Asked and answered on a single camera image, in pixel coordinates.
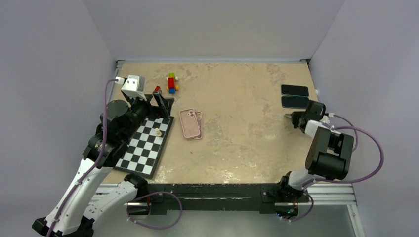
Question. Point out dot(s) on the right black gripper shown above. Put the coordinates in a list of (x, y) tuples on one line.
[(294, 116)]

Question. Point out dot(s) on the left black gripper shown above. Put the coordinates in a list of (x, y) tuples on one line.
[(156, 112)]

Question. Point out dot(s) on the pink phone case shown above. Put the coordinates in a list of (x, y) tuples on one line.
[(193, 127), (182, 116)]

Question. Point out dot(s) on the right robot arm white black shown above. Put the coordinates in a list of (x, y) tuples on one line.
[(329, 154)]

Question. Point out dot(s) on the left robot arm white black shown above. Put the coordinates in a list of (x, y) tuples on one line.
[(124, 120)]

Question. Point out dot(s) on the colourful toy brick car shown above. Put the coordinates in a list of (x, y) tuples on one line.
[(172, 87)]

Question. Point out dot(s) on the black white chessboard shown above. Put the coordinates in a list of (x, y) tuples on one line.
[(145, 148)]

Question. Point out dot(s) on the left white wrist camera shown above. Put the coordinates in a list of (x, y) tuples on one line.
[(132, 86)]

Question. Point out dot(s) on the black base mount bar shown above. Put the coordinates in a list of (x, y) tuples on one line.
[(158, 199)]

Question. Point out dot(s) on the aluminium frame rail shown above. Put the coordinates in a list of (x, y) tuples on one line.
[(108, 98)]

